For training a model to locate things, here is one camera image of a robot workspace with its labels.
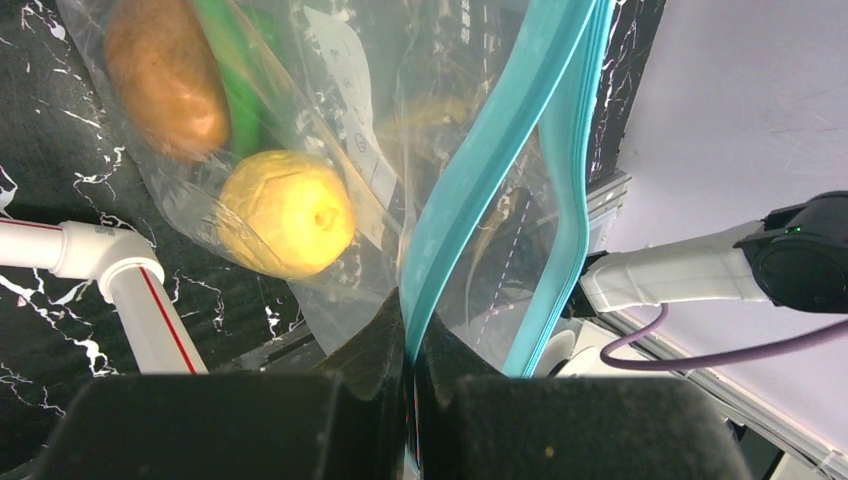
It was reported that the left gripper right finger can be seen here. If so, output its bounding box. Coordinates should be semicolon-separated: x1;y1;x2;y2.
414;318;750;479

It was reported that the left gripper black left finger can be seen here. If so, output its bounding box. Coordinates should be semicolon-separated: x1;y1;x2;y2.
34;292;405;479

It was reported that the yellow lemon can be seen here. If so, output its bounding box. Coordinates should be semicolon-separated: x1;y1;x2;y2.
216;150;356;280

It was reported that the clear zip top bag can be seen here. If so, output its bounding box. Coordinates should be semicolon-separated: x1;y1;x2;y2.
58;1;616;377

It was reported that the green chili pepper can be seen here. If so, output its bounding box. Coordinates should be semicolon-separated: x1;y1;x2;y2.
194;1;271;158

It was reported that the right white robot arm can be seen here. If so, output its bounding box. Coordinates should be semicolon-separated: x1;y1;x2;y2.
562;191;847;318

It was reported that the white PVC pipe frame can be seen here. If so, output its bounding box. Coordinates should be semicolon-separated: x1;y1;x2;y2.
1;219;208;374

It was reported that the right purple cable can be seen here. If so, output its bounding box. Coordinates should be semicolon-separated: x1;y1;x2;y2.
600;303;848;372

